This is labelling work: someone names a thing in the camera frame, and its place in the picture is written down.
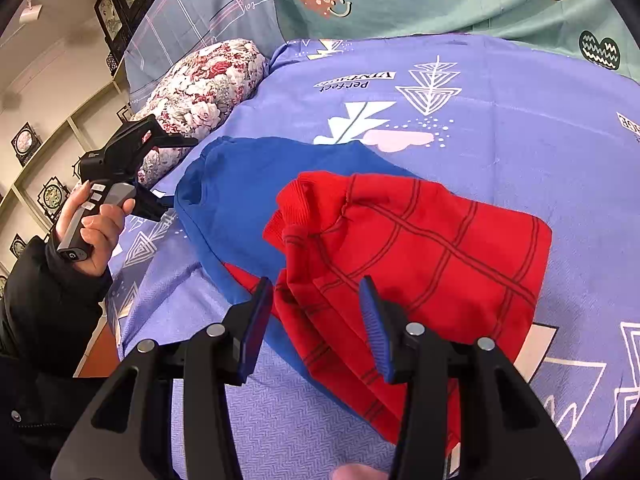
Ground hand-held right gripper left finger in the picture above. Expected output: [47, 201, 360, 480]
[50, 276, 275, 480]

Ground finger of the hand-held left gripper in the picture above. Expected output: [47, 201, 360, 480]
[132, 187, 176, 222]
[150, 130, 201, 150]

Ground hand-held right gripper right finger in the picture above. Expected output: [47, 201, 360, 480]
[359, 275, 582, 480]

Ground red and blue sweater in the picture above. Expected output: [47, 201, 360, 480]
[175, 136, 553, 453]

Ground person's left forearm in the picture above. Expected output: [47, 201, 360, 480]
[0, 234, 115, 381]

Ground person's left hand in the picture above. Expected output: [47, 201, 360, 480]
[55, 182, 137, 277]

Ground person's right hand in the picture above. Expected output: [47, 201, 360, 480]
[334, 462, 388, 480]

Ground floral bolster pillow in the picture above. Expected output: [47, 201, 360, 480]
[131, 38, 270, 188]

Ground grey plaid pillow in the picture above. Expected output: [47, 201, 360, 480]
[122, 0, 286, 106]

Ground person's black jacket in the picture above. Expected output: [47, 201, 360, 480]
[0, 350, 126, 480]

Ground teal heart print sheet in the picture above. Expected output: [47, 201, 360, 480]
[260, 0, 640, 83]

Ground cream wall shelf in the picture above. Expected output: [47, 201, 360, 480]
[0, 60, 132, 271]

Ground dark framed wall pictures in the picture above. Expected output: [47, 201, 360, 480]
[0, 0, 153, 266]

